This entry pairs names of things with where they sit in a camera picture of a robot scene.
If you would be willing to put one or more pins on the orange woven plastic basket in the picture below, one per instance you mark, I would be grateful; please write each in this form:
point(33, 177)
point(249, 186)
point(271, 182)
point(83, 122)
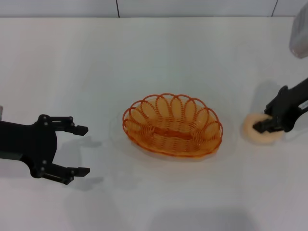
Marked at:
point(173, 131)

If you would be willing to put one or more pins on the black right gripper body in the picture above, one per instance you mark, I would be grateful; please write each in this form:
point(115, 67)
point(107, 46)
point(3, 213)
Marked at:
point(291, 103)

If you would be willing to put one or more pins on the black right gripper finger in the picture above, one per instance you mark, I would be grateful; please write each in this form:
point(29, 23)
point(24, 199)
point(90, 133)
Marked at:
point(273, 127)
point(262, 123)

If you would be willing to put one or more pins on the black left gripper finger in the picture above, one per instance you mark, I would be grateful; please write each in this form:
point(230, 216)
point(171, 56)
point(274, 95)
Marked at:
point(69, 126)
point(67, 173)

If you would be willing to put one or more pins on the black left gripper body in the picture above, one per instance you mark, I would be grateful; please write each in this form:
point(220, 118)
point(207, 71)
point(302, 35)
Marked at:
point(31, 142)

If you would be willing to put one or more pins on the round pale bread bun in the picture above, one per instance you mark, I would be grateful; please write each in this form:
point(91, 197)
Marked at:
point(250, 125)

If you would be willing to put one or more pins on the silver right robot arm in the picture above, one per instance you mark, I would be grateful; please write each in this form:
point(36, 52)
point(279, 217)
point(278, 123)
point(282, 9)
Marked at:
point(300, 36)

